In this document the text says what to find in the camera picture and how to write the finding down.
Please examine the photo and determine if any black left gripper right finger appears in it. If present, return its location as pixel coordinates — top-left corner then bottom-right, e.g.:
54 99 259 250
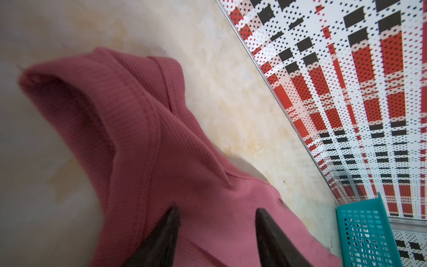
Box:
255 208 311 267

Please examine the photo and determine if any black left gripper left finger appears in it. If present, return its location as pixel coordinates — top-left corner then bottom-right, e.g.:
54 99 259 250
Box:
123 206 180 267

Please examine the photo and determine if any pink ribbed tank top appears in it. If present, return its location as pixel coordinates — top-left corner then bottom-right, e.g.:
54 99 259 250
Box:
19 49 341 267

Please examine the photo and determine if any teal plastic basket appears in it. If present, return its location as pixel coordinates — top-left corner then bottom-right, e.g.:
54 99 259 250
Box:
336 195 402 267

